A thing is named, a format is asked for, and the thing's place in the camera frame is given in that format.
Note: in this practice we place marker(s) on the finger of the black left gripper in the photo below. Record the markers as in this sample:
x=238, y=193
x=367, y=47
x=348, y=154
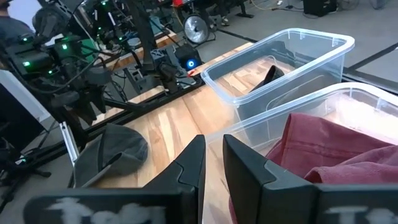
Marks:
x=74, y=124
x=97, y=99

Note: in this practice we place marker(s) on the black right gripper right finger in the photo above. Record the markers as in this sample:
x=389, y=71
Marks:
x=248, y=180

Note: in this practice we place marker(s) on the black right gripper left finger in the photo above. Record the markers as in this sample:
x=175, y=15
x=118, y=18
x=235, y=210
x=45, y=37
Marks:
x=192, y=161

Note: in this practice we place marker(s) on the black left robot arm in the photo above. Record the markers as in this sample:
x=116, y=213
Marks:
x=144, y=37

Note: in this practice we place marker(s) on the silver aluminium bar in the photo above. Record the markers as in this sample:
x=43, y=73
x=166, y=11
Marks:
x=69, y=143

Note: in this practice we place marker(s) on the clear plastic storage bin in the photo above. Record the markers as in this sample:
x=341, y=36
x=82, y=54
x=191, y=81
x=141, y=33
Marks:
x=311, y=81
x=255, y=130

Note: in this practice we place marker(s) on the dark green baseball cap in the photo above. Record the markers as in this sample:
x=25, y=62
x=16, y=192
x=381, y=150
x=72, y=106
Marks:
x=124, y=149

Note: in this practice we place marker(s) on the black robot rig with LEDs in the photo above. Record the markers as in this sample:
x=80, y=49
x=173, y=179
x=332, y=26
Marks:
x=105, y=18

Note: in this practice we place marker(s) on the white panel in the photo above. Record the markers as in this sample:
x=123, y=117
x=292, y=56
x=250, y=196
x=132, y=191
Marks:
x=18, y=93

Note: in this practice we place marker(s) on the person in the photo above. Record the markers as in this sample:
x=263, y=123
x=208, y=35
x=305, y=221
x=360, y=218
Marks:
x=12, y=31

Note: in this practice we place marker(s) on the black box with blue light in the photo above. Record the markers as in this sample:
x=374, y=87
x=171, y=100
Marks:
x=186, y=54

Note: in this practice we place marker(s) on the person's shoe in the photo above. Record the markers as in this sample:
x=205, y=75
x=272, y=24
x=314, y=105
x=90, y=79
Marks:
x=224, y=21

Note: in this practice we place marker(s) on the black equipment case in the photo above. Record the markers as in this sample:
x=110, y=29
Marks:
x=320, y=7

